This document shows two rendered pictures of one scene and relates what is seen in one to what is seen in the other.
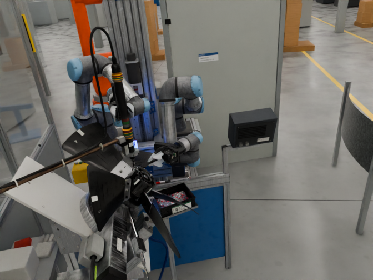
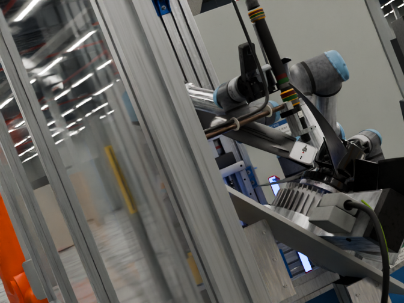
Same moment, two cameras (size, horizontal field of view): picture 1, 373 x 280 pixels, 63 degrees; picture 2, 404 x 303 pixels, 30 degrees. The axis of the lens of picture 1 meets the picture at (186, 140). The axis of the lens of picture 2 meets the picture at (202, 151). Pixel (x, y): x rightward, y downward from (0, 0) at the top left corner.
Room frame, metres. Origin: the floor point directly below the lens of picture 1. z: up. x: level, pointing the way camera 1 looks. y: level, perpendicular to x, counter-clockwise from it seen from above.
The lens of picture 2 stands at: (-0.79, 0.92, 1.39)
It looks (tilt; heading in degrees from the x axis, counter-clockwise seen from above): 1 degrees down; 349
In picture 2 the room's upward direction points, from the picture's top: 22 degrees counter-clockwise
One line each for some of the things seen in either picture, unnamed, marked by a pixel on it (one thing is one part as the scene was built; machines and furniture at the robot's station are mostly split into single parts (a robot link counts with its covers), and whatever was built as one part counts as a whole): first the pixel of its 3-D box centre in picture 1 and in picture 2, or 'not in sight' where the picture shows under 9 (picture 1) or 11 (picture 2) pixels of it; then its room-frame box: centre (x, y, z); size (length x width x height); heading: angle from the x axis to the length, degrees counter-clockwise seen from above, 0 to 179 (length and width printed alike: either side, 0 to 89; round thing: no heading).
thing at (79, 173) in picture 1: (88, 171); not in sight; (1.53, 0.59, 1.02); 0.16 x 0.10 x 0.11; 97
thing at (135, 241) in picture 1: (139, 245); not in sight; (0.87, 0.22, 1.08); 0.07 x 0.04 x 0.06; 17
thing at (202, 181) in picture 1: (159, 189); (337, 270); (1.58, 0.20, 0.82); 0.90 x 0.04 x 0.08; 97
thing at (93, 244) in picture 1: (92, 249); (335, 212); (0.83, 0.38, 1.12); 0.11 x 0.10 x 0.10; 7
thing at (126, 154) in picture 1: (127, 144); (296, 117); (1.21, 0.26, 1.34); 0.09 x 0.07 x 0.10; 132
